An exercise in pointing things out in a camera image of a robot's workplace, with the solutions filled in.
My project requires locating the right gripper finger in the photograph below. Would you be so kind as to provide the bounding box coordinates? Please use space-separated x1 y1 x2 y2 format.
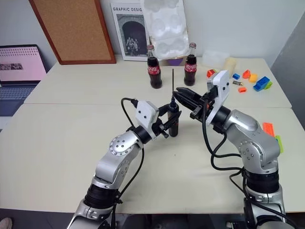
174 92 201 111
175 87 203 101

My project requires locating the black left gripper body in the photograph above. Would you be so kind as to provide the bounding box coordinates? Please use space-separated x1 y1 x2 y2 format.
152 116 170 139

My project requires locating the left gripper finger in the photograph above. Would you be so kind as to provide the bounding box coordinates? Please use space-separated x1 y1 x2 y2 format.
157 104 172 118
162 110 182 131

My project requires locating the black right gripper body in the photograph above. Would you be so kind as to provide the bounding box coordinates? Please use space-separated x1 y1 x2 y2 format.
190 88 219 121

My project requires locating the grey black electric screwdriver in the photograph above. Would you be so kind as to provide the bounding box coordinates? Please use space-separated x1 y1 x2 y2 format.
166 95 180 138

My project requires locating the glass cola bottle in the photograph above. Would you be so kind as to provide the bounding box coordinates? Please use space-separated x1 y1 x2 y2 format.
183 42 198 87
146 44 163 90

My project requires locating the purple bowl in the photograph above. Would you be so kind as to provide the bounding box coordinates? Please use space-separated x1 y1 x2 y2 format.
166 58 185 67

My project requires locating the translucent white plastic box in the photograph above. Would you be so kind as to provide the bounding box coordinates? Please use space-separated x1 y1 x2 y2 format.
202 50 228 67

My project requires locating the cream cylinder candle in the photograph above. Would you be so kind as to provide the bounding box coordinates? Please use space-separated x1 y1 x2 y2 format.
222 58 237 77

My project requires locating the large blue brick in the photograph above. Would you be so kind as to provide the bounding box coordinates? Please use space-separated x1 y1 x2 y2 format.
253 76 270 92

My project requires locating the orange building plate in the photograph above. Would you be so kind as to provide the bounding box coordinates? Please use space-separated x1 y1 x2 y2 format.
262 122 276 137

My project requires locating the white moulded plastic tray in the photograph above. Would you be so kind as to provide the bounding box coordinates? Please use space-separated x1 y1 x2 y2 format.
140 0 190 61

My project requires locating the graphic design book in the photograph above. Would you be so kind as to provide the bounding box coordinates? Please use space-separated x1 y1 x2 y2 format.
110 2 151 62

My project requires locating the green building plate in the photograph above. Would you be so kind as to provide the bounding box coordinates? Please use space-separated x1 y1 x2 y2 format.
274 135 285 154

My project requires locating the grey partition panel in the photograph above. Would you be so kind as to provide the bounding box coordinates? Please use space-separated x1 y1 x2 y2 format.
270 11 305 109

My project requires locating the open laptop with pink screen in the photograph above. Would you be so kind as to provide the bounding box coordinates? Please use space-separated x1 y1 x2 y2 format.
0 44 48 117

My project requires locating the white shoe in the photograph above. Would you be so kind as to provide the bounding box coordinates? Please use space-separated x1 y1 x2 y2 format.
0 217 13 229

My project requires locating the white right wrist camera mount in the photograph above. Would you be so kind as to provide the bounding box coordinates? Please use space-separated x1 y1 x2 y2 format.
206 70 231 125

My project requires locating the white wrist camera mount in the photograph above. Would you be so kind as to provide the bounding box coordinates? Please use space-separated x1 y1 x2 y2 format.
135 100 160 140
206 70 231 125

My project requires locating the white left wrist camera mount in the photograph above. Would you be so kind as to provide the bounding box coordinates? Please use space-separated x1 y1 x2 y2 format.
135 100 160 140

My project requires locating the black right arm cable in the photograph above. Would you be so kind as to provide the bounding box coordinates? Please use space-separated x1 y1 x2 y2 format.
202 100 293 229

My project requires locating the cork board with red-brown frame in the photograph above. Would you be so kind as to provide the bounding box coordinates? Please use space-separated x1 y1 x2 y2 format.
28 0 117 65

